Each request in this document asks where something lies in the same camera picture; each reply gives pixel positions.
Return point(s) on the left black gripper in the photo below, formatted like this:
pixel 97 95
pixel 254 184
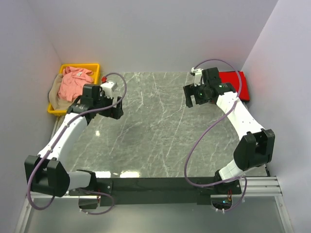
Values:
pixel 111 112

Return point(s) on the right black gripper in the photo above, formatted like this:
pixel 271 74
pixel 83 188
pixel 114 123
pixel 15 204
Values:
pixel 191 90

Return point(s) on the pink t shirt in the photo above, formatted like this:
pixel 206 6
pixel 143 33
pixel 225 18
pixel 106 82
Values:
pixel 74 78

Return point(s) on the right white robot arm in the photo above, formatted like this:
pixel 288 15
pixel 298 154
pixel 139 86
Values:
pixel 256 144

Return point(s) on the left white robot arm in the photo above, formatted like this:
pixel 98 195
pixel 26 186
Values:
pixel 45 173

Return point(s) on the red folded t shirt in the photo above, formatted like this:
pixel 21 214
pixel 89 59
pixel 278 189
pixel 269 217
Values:
pixel 232 77

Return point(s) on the yellow plastic bin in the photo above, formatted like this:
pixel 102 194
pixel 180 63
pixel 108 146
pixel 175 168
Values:
pixel 95 68

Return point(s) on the beige t shirt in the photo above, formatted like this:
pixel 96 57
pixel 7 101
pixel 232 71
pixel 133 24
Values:
pixel 55 101

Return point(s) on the black base bar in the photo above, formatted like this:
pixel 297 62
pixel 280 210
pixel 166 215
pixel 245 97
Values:
pixel 175 190

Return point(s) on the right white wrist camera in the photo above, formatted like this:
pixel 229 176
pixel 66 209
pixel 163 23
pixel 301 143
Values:
pixel 197 74

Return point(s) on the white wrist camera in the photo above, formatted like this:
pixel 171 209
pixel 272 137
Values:
pixel 109 87
pixel 197 74

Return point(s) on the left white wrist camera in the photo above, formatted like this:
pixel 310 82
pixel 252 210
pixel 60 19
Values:
pixel 109 87

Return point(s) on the aluminium rail frame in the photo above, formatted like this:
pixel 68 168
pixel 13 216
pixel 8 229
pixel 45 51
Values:
pixel 262 212

